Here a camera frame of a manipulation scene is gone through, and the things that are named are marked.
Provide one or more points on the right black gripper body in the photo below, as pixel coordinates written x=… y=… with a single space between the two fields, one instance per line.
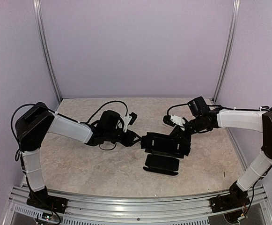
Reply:
x=187 y=138

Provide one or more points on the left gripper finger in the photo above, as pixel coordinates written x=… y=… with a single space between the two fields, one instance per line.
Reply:
x=134 y=142
x=136 y=137

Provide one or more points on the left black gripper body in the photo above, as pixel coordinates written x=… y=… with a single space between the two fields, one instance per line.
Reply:
x=126 y=142

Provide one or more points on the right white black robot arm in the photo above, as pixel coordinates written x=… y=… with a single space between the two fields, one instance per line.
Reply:
x=251 y=130

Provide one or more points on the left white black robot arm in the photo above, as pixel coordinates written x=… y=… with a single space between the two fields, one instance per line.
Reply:
x=34 y=125

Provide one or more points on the small circuit board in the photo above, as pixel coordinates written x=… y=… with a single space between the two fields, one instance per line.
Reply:
x=46 y=217

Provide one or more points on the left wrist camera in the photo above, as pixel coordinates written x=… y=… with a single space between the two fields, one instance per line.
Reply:
x=129 y=120

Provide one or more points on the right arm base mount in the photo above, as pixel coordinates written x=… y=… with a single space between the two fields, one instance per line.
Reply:
x=234 y=199

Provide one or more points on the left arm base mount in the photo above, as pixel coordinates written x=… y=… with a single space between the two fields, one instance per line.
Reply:
x=40 y=199

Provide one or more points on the front aluminium frame rail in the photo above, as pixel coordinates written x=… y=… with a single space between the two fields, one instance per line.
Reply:
x=103 y=210

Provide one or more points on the right vertical aluminium post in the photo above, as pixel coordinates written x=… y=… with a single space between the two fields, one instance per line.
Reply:
x=228 y=50

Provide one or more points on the vertical aluminium post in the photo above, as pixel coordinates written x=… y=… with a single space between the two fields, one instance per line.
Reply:
x=45 y=49
x=228 y=50

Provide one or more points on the left vertical aluminium post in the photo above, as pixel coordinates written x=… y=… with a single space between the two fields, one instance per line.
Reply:
x=45 y=49

